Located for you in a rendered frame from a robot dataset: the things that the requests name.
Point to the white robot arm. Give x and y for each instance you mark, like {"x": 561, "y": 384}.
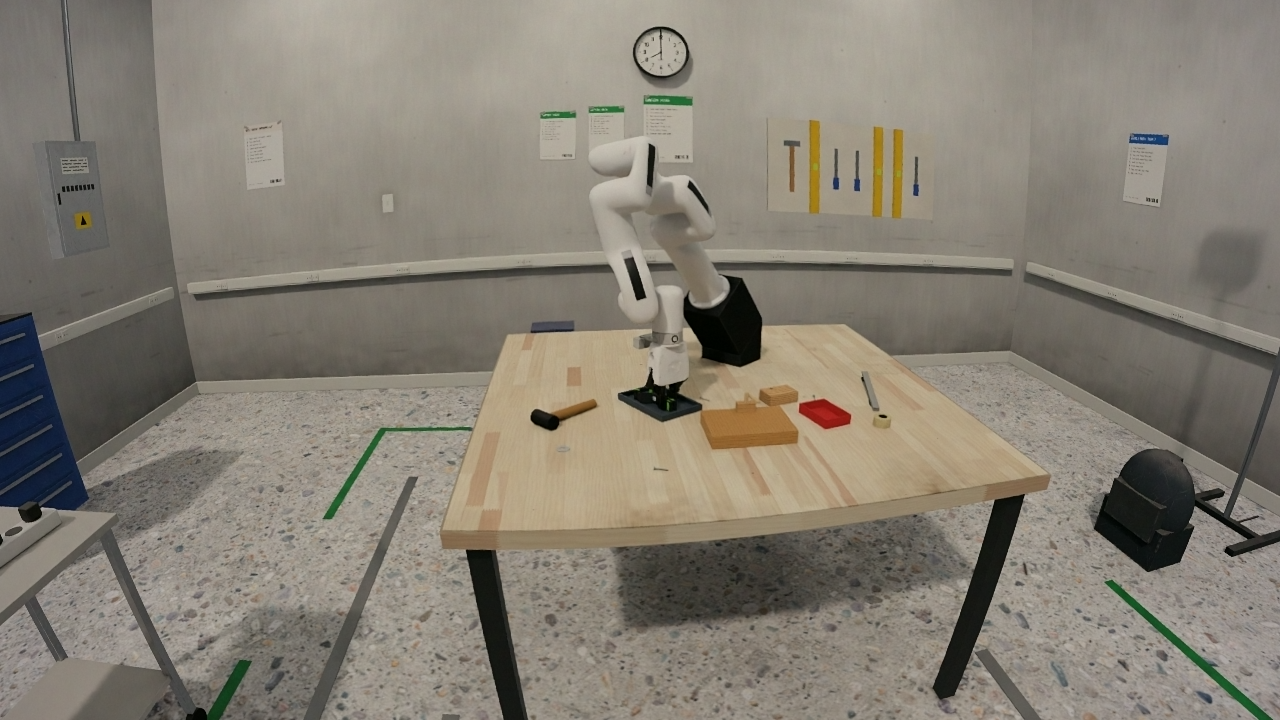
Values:
{"x": 612, "y": 203}

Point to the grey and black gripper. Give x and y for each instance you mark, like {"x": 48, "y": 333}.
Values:
{"x": 667, "y": 365}

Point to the red open tray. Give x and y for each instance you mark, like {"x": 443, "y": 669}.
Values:
{"x": 817, "y": 409}

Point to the grey long flat bar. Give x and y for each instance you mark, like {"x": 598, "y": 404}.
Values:
{"x": 869, "y": 390}

